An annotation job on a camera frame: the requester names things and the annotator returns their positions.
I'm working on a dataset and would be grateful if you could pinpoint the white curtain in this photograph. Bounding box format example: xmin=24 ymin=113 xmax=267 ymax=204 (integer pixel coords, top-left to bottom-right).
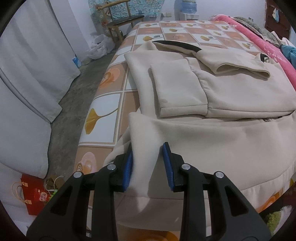
xmin=0 ymin=0 xmax=82 ymax=179

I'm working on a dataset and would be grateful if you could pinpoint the white plastic bag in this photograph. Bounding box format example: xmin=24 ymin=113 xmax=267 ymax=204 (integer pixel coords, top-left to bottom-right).
xmin=86 ymin=34 xmax=115 ymax=60

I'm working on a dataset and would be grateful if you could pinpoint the blue patterned garment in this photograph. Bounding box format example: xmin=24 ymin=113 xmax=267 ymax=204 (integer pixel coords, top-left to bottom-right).
xmin=281 ymin=45 xmax=296 ymax=65

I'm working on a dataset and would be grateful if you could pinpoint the white fluffy robe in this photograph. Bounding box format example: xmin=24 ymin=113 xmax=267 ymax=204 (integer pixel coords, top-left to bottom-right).
xmin=280 ymin=205 xmax=293 ymax=223

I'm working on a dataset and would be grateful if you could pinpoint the beige zip jacket black trim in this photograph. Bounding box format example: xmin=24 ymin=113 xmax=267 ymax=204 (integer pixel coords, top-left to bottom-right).
xmin=105 ymin=42 xmax=295 ymax=230

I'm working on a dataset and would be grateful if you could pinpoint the dark red wooden door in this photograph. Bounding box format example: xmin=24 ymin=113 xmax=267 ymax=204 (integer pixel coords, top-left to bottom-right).
xmin=265 ymin=0 xmax=291 ymax=39

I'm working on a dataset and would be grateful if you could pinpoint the small blue carton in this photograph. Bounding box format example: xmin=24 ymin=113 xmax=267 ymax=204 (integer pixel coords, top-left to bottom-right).
xmin=72 ymin=56 xmax=82 ymax=68

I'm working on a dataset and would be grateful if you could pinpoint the red paper gift bag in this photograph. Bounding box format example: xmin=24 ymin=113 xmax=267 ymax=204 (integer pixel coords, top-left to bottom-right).
xmin=11 ymin=174 xmax=51 ymax=216

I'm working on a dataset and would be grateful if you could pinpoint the grey lace pillow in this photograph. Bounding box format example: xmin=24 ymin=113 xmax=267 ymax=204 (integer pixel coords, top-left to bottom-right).
xmin=233 ymin=16 xmax=281 ymax=48

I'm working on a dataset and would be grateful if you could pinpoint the wooden chair black seat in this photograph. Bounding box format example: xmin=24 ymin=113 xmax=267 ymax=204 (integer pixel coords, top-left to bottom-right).
xmin=95 ymin=0 xmax=144 ymax=43

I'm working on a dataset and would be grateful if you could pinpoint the patterned bed sheet mattress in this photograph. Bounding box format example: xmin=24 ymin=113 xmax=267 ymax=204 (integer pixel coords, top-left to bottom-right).
xmin=75 ymin=20 xmax=262 ymax=174

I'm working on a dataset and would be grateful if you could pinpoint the teal floral hanging cloth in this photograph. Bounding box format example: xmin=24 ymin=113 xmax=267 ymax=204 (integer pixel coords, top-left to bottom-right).
xmin=88 ymin=0 xmax=164 ymax=22

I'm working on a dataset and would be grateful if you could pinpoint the blue water dispenser bottle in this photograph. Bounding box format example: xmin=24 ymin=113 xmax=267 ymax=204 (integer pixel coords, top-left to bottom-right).
xmin=175 ymin=0 xmax=197 ymax=14

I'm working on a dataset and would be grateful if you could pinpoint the pink floral blanket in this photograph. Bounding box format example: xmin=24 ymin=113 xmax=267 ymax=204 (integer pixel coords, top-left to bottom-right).
xmin=210 ymin=14 xmax=296 ymax=89

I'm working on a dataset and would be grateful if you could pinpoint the green paper bag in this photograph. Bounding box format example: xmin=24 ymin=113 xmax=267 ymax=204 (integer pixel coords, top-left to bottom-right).
xmin=50 ymin=189 xmax=58 ymax=199

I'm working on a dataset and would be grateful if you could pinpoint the green fluffy sleeve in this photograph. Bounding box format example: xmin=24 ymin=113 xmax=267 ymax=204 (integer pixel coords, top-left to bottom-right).
xmin=266 ymin=211 xmax=281 ymax=235

